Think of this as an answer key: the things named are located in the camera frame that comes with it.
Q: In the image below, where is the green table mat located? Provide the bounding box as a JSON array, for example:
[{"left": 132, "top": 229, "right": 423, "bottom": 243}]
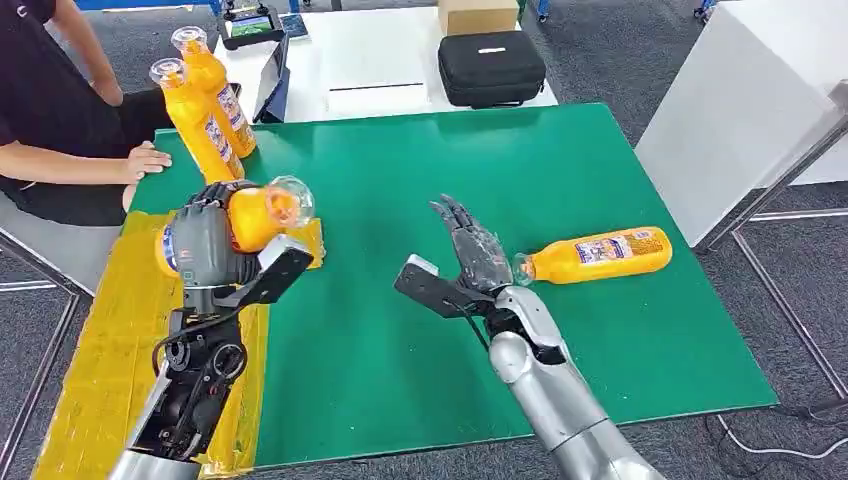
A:
[{"left": 125, "top": 102, "right": 780, "bottom": 472}]

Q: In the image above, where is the black zippered carry case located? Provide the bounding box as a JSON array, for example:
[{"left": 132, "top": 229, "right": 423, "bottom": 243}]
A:
[{"left": 436, "top": 29, "right": 549, "bottom": 111}]

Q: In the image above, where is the small phone with lit screen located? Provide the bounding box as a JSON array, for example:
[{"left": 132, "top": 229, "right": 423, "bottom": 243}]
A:
[{"left": 280, "top": 12, "right": 310, "bottom": 40}]

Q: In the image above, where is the white floor cable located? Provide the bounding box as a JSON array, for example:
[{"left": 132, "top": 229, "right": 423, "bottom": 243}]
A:
[{"left": 718, "top": 413, "right": 848, "bottom": 461}]

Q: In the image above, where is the blue metal frame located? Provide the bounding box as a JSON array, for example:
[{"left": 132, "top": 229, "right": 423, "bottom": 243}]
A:
[{"left": 74, "top": 0, "right": 224, "bottom": 15}]

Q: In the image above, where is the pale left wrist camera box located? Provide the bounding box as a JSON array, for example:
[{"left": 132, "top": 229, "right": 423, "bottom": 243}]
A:
[{"left": 214, "top": 232, "right": 315, "bottom": 310}]

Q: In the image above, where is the dark tablet with cover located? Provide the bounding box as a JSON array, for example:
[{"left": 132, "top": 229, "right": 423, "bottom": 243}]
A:
[{"left": 250, "top": 33, "right": 291, "bottom": 126}]

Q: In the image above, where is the orange drink bottle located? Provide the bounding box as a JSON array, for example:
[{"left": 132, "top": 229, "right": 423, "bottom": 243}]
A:
[
  {"left": 511, "top": 225, "right": 674, "bottom": 288},
  {"left": 154, "top": 174, "right": 317, "bottom": 277},
  {"left": 170, "top": 25, "right": 258, "bottom": 160},
  {"left": 148, "top": 57, "right": 246, "bottom": 186}
]

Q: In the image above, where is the steel frame bar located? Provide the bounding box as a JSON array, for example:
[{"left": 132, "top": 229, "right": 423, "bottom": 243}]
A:
[{"left": 695, "top": 112, "right": 848, "bottom": 252}]

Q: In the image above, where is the person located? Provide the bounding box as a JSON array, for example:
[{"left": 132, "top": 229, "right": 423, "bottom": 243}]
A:
[{"left": 0, "top": 0, "right": 174, "bottom": 229}]

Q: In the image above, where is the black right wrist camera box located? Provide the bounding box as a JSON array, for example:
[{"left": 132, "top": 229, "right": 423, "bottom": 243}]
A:
[{"left": 392, "top": 254, "right": 496, "bottom": 320}]

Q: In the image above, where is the yellow sheet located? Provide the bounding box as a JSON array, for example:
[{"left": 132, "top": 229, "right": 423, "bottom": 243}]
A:
[{"left": 31, "top": 209, "right": 327, "bottom": 480}]

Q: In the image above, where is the white table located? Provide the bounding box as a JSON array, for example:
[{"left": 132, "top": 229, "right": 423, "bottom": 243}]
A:
[{"left": 212, "top": 5, "right": 560, "bottom": 125}]

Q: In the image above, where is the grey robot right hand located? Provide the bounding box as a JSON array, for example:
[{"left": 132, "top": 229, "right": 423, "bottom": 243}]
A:
[{"left": 428, "top": 193, "right": 515, "bottom": 297}]

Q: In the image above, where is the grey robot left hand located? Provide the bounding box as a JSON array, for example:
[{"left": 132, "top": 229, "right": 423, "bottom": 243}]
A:
[{"left": 168, "top": 179, "right": 267, "bottom": 293}]

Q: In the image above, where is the thin black strip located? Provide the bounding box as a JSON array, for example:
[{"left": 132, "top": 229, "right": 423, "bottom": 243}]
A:
[{"left": 328, "top": 82, "right": 426, "bottom": 93}]

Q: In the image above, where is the black remote controller with screen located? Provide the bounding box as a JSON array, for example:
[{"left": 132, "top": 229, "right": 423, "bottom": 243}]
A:
[{"left": 219, "top": 2, "right": 285, "bottom": 52}]

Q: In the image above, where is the brown cardboard box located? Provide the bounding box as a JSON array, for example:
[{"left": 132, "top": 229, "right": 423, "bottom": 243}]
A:
[{"left": 437, "top": 0, "right": 521, "bottom": 38}]

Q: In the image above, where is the person's right hand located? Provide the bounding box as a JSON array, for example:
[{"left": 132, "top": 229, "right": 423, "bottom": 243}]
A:
[{"left": 121, "top": 140, "right": 174, "bottom": 185}]

